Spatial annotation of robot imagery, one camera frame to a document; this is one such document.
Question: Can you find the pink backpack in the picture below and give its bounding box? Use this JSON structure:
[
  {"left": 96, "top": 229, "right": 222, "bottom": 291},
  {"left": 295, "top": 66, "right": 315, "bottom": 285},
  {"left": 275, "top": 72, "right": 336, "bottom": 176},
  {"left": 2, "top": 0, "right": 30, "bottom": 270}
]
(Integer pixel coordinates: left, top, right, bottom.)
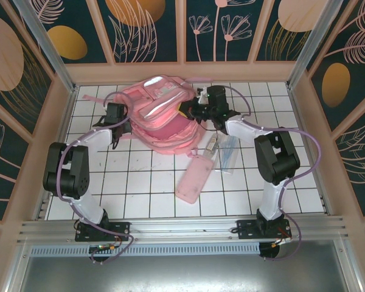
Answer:
[{"left": 82, "top": 75, "right": 215, "bottom": 156}]

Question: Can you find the right aluminium corner post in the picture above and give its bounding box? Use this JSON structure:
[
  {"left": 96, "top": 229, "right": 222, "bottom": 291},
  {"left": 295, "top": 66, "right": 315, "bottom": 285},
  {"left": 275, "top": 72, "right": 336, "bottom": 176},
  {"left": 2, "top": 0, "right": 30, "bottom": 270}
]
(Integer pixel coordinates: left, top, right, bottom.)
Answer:
[{"left": 285, "top": 0, "right": 343, "bottom": 89}]

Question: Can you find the small circuit board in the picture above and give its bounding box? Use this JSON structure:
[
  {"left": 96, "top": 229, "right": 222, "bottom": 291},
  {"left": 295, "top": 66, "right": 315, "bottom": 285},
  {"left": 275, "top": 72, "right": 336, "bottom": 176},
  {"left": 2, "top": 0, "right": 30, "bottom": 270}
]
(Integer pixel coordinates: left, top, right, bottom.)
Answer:
[{"left": 89, "top": 244, "right": 118, "bottom": 254}]

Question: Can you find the right aluminium side rail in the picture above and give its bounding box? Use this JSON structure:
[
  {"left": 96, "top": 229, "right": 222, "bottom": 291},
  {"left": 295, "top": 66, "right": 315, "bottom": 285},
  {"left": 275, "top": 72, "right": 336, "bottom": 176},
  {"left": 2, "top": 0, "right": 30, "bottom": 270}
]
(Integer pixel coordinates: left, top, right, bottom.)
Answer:
[{"left": 287, "top": 86, "right": 335, "bottom": 216}]

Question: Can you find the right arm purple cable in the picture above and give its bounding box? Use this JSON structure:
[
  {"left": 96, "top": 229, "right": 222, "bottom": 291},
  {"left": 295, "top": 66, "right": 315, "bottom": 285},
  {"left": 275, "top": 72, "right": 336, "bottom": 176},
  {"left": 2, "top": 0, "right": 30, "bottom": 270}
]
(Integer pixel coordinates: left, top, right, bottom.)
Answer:
[{"left": 221, "top": 85, "right": 322, "bottom": 262}]

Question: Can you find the slotted grey cable duct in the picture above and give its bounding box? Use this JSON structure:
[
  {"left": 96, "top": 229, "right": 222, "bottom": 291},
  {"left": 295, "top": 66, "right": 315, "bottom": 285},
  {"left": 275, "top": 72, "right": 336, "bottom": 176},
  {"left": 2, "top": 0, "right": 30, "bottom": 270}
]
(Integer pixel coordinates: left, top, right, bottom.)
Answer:
[{"left": 30, "top": 245, "right": 261, "bottom": 257}]

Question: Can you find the grey metal sheet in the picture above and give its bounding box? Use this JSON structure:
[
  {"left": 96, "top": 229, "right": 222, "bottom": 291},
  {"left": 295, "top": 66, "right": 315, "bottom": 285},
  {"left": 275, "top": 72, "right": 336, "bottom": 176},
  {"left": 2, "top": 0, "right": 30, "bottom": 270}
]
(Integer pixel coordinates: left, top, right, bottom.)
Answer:
[{"left": 5, "top": 255, "right": 363, "bottom": 292}]

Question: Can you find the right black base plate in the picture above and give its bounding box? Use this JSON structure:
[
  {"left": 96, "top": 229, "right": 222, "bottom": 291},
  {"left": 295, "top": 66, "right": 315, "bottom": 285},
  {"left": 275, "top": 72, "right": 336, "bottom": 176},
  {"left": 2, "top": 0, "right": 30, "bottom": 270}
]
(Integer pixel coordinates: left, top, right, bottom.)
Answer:
[{"left": 236, "top": 218, "right": 293, "bottom": 241}]

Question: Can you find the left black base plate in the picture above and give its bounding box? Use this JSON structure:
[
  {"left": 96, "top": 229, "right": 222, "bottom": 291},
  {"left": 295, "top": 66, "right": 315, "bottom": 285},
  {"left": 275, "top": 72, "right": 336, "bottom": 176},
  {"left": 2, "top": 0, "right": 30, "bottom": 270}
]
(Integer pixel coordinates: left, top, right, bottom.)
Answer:
[{"left": 75, "top": 221, "right": 131, "bottom": 243}]

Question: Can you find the aluminium corner post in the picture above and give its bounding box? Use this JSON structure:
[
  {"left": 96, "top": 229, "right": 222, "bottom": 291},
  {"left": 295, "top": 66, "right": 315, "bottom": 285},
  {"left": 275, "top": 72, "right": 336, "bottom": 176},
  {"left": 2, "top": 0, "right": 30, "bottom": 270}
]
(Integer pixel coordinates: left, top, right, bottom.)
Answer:
[
  {"left": 285, "top": 0, "right": 343, "bottom": 89},
  {"left": 13, "top": 0, "right": 80, "bottom": 95}
]

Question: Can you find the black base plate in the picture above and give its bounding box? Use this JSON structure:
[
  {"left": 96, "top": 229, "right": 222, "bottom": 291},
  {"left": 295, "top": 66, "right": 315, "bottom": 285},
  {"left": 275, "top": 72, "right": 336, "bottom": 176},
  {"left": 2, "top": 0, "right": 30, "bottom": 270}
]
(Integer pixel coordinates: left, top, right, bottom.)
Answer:
[
  {"left": 236, "top": 218, "right": 293, "bottom": 241},
  {"left": 75, "top": 221, "right": 131, "bottom": 243}
]

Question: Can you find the clear bag of blue pens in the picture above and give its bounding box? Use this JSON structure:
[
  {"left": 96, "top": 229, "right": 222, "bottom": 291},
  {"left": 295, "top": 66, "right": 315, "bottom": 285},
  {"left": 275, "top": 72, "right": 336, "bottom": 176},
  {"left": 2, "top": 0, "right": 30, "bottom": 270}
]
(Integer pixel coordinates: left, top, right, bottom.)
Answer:
[{"left": 214, "top": 135, "right": 241, "bottom": 176}]

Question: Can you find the aluminium mounting rail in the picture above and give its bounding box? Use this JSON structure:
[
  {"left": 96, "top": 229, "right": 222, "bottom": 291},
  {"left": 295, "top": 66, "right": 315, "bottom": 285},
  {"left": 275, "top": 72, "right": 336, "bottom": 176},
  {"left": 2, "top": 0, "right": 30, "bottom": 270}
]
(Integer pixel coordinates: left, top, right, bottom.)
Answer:
[{"left": 16, "top": 215, "right": 350, "bottom": 246}]

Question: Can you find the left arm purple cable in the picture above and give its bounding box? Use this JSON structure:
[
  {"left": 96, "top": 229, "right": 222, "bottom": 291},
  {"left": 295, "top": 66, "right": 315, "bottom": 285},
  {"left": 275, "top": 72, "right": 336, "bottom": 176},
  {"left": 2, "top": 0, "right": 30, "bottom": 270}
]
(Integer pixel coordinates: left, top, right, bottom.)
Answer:
[{"left": 56, "top": 91, "right": 137, "bottom": 265}]

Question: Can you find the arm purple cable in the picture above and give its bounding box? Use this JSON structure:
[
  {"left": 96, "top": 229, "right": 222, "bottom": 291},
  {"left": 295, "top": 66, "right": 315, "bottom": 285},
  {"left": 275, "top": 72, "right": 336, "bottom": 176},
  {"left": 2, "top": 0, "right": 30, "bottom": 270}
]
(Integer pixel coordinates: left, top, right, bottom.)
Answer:
[
  {"left": 56, "top": 91, "right": 137, "bottom": 265},
  {"left": 221, "top": 85, "right": 322, "bottom": 262}
]

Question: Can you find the clear packaged small item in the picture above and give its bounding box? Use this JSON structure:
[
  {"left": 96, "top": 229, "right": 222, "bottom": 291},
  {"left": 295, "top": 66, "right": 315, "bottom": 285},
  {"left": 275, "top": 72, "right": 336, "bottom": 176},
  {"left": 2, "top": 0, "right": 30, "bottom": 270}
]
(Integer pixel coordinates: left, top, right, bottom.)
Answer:
[{"left": 205, "top": 135, "right": 220, "bottom": 156}]

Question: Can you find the left aluminium corner post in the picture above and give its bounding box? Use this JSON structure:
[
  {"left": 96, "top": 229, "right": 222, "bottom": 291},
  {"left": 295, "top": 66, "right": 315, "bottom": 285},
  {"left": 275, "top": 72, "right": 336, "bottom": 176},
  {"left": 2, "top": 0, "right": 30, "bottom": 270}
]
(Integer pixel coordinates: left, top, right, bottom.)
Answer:
[{"left": 13, "top": 0, "right": 80, "bottom": 95}]

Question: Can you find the pink pencil case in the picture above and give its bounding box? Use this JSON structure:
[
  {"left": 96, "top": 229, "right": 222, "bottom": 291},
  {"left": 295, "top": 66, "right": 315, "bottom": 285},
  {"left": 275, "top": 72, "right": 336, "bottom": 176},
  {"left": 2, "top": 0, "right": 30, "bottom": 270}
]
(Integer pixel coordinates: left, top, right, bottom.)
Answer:
[{"left": 175, "top": 153, "right": 215, "bottom": 204}]

